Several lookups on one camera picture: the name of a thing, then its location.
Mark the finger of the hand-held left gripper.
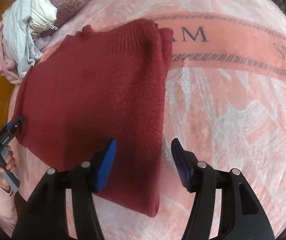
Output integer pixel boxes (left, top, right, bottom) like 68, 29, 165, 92
0, 115, 26, 153

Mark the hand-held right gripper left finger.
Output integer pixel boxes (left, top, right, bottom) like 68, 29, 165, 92
12, 138, 118, 240

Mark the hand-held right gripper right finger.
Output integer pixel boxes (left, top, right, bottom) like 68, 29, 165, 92
170, 138, 276, 240

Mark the dark red knit sweater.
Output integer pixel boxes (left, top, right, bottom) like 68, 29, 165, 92
12, 19, 173, 218

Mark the person's left forearm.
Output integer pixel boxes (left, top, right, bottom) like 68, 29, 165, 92
0, 175, 18, 238

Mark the person's left hand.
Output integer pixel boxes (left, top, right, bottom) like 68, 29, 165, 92
0, 150, 17, 193

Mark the pink floral blanket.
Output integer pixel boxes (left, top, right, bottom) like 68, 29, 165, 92
0, 0, 286, 240

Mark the white ribbed garment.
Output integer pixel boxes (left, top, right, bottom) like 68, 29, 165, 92
2, 0, 45, 78

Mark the cream garment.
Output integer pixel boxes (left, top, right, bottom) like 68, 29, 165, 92
29, 0, 63, 34

